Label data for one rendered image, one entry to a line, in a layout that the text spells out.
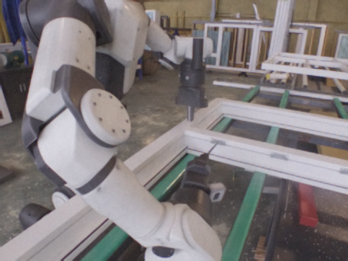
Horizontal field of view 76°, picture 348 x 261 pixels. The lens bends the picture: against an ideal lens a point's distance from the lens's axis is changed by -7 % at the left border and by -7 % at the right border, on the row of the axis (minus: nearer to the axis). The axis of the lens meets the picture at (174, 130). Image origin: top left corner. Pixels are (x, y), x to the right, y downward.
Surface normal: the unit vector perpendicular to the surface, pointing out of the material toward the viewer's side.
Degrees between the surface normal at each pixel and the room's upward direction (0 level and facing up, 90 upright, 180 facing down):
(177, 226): 23
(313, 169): 90
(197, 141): 90
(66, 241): 90
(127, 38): 96
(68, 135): 63
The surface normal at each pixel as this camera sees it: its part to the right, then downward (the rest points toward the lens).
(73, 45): 0.52, -0.55
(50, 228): 0.02, -0.92
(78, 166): 0.24, 0.29
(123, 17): 0.67, 0.40
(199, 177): 0.21, -0.86
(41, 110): 0.19, 0.82
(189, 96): -0.48, 0.33
